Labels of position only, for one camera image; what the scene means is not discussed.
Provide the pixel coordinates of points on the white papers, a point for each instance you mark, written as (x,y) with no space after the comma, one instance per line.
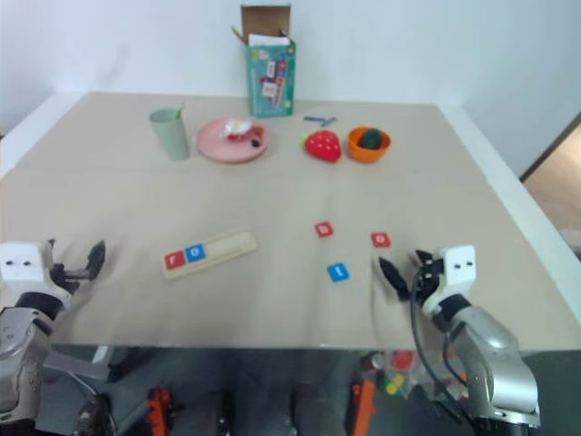
(268,39)

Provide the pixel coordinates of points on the red toy strawberry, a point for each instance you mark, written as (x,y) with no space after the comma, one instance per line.
(323,146)

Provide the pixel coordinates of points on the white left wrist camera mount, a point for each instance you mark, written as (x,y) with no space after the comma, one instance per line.
(22,265)

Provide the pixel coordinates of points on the teal cardboard toy box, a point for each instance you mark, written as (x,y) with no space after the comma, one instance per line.
(271,82)

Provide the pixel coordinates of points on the pink plate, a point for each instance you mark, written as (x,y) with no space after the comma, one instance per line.
(218,147)

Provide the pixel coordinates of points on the red white toy food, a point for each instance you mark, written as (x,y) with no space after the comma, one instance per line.
(238,131)

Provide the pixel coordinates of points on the blue stick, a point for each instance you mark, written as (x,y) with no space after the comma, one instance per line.
(313,119)
(329,121)

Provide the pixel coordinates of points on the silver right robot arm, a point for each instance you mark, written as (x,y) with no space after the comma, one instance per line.
(490,345)

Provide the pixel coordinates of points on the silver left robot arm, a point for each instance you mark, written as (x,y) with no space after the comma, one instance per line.
(20,345)

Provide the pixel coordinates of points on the red letter tile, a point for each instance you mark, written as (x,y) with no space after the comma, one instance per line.
(324,229)
(381,240)

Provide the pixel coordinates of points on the pale green cup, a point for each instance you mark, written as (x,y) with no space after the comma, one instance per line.
(171,138)

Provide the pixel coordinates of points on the blue plastic block with hole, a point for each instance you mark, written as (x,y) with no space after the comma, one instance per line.
(195,254)

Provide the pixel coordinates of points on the orange black tool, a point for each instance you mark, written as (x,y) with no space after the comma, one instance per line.
(159,406)

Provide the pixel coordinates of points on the dark green toy vegetable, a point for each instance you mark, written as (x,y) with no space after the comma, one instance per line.
(371,139)

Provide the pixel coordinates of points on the orange bowl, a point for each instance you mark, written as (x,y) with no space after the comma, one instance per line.
(368,154)

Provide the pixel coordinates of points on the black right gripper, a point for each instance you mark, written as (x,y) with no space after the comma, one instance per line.
(430,277)

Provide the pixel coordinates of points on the wooden letter tray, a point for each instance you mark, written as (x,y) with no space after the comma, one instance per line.
(227,247)

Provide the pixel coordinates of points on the blue letter tile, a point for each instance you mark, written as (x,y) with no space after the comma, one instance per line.
(338,273)

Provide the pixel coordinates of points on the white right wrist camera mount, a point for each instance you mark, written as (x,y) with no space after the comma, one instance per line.
(459,268)

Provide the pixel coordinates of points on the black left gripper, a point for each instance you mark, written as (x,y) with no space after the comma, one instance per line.
(61,274)

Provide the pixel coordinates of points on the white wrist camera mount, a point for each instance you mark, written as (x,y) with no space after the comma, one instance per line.
(459,268)
(22,265)

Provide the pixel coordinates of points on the bag of coloured toys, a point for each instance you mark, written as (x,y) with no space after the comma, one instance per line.
(395,370)

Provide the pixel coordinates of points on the beige tablecloth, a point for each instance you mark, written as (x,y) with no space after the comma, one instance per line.
(272,195)

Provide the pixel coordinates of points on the red plastic block with hole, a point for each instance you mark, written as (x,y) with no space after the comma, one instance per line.
(174,260)

